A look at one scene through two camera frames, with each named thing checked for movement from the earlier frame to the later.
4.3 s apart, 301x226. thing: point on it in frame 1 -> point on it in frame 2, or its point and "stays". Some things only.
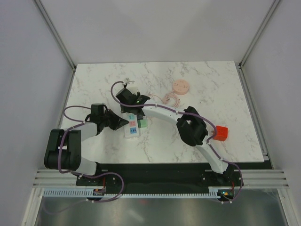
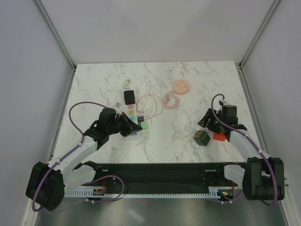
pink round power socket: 181,87 stays
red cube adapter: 221,133 stays
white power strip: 131,129 stays
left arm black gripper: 118,122 -> 130,126
